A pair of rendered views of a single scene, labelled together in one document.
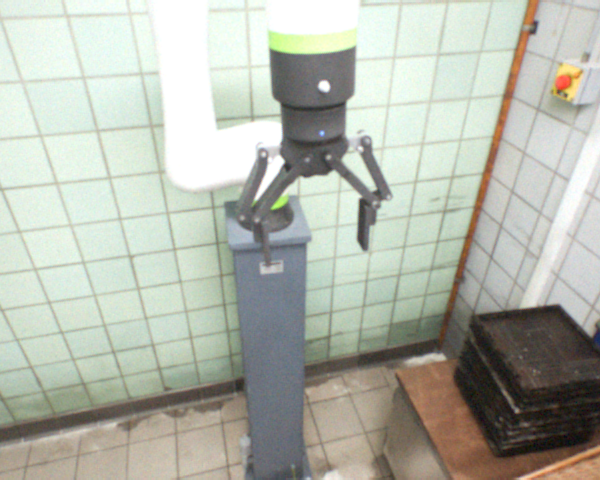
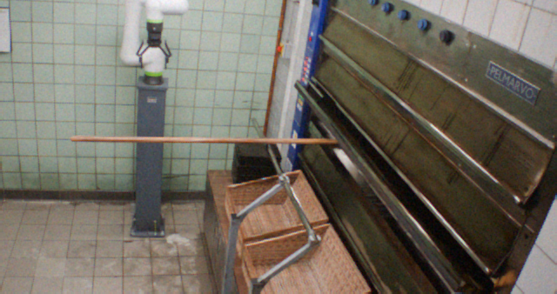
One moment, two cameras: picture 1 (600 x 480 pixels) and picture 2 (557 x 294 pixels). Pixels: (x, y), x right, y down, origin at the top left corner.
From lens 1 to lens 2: 2.28 m
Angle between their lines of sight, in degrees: 11
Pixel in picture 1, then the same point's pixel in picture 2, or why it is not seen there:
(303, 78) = (150, 26)
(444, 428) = (218, 186)
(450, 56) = (247, 35)
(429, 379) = (220, 174)
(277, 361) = (150, 149)
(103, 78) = (103, 25)
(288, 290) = (157, 111)
